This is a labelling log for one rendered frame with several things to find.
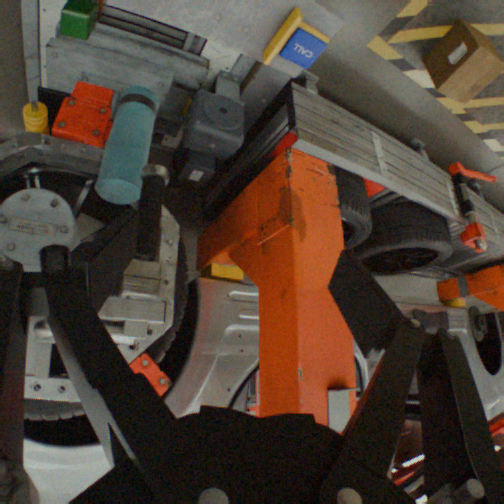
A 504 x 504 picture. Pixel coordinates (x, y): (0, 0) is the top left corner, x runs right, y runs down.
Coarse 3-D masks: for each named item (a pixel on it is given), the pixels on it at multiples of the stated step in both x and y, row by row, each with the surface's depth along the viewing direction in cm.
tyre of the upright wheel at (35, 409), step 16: (176, 272) 73; (176, 288) 72; (176, 304) 71; (176, 320) 69; (160, 336) 66; (160, 352) 65; (32, 400) 49; (48, 400) 51; (32, 416) 48; (48, 416) 50; (64, 416) 52
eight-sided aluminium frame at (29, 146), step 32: (0, 160) 52; (32, 160) 60; (64, 160) 63; (96, 160) 62; (160, 224) 66; (160, 256) 64; (160, 288) 62; (128, 352) 55; (32, 384) 44; (64, 384) 47
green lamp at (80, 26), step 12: (72, 0) 28; (84, 0) 29; (72, 12) 28; (84, 12) 29; (96, 12) 30; (60, 24) 29; (72, 24) 29; (84, 24) 30; (72, 36) 31; (84, 36) 31
